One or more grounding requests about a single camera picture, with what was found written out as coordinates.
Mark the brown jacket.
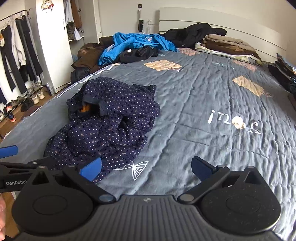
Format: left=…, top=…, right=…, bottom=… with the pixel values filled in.
left=70, top=36, right=116, bottom=84

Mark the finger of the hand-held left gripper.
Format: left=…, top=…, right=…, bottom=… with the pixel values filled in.
left=0, top=145, right=19, bottom=160
left=0, top=157, right=56, bottom=172

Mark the blue jacket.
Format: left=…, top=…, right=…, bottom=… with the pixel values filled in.
left=98, top=32, right=179, bottom=66

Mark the black coat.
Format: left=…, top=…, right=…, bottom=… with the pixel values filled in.
left=164, top=23, right=227, bottom=48

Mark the mouse sticker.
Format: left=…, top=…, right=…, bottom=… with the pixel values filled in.
left=41, top=0, right=54, bottom=11

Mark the row of shoes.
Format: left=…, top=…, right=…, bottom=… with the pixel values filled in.
left=0, top=81, right=45, bottom=123

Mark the navy dotted top orange lining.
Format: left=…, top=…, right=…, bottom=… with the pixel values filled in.
left=44, top=76, right=160, bottom=184

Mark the low stack of folded clothes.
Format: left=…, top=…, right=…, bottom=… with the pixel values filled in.
left=268, top=54, right=296, bottom=93

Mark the brown hanging coat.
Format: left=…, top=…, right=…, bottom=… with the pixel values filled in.
left=70, top=0, right=83, bottom=29

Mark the light blue hanging shirt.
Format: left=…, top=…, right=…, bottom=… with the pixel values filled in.
left=64, top=0, right=74, bottom=26

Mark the white headboard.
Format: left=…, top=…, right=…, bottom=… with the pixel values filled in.
left=159, top=7, right=288, bottom=50

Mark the black crumpled garment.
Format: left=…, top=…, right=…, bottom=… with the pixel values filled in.
left=119, top=46, right=159, bottom=64

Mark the row of hanging clothes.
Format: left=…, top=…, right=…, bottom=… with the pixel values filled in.
left=0, top=16, right=44, bottom=105

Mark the white wardrobe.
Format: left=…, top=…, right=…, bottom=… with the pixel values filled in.
left=36, top=0, right=103, bottom=94

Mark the camouflage garment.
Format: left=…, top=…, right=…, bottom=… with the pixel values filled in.
left=67, top=22, right=77, bottom=41

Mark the person's left hand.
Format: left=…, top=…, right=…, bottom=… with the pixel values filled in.
left=0, top=197, right=7, bottom=235

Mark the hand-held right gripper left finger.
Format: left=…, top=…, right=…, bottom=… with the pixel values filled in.
left=29, top=158, right=116, bottom=205

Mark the black hairbrush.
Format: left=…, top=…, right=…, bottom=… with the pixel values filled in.
left=138, top=8, right=144, bottom=32

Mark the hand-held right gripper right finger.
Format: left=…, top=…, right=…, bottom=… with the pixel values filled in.
left=178, top=156, right=270, bottom=205

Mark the stack of folded brown clothes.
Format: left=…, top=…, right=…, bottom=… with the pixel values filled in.
left=194, top=34, right=263, bottom=65

